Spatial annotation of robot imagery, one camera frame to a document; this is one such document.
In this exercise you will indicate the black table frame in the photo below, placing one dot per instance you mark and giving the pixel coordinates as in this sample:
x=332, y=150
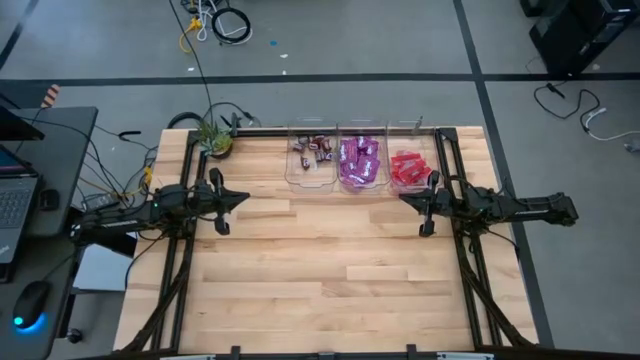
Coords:
x=300, y=132

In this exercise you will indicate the purple Skittles candy pack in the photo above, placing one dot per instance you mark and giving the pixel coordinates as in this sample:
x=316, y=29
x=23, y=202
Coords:
x=348, y=150
x=347, y=167
x=370, y=167
x=362, y=142
x=356, y=179
x=373, y=148

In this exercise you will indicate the black power adapter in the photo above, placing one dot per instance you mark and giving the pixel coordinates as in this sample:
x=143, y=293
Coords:
x=100, y=202

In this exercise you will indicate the black equipment cabinet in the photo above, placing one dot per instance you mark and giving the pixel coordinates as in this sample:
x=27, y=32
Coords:
x=582, y=30

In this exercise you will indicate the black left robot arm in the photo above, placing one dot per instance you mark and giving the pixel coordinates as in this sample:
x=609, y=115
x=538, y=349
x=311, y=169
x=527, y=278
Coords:
x=125, y=217

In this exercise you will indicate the black computer mouse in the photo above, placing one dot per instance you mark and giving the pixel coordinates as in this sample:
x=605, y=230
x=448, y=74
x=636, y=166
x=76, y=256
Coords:
x=30, y=303

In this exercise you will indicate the orange black striped marker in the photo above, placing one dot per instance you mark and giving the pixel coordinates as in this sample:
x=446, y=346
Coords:
x=50, y=96

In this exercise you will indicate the clear plastic bin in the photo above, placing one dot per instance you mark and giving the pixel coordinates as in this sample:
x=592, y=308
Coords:
x=310, y=175
x=412, y=187
x=362, y=187

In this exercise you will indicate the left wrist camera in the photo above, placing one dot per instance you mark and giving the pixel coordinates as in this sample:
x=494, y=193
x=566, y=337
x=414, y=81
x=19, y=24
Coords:
x=222, y=228

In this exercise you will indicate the open black laptop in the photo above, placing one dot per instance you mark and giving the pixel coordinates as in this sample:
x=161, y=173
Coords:
x=15, y=210

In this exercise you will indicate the dark grey desk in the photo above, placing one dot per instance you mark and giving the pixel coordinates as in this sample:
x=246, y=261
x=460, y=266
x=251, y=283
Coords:
x=65, y=150

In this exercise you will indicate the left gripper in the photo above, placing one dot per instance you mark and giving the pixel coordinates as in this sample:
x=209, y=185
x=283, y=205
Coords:
x=205, y=197

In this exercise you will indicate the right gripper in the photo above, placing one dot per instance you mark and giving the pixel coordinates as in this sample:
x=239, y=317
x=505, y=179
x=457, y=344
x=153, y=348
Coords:
x=446, y=202

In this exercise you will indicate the potted green plant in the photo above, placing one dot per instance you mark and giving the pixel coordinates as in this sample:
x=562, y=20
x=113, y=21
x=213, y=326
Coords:
x=216, y=140

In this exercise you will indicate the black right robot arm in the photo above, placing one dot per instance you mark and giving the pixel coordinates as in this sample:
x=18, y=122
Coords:
x=520, y=207

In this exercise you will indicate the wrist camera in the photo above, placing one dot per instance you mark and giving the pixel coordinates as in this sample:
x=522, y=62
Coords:
x=222, y=228
x=426, y=230

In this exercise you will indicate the red white candy packets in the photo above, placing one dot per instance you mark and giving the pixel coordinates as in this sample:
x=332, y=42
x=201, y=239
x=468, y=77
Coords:
x=329, y=156

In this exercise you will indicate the black caster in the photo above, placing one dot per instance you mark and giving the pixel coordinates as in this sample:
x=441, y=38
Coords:
x=75, y=336

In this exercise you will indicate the black flat panel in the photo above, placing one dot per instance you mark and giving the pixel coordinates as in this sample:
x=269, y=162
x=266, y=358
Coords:
x=15, y=127

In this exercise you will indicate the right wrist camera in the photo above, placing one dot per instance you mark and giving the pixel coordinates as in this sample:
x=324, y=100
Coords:
x=426, y=230

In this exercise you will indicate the small black device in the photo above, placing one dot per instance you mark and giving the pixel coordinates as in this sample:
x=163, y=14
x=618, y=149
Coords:
x=49, y=199

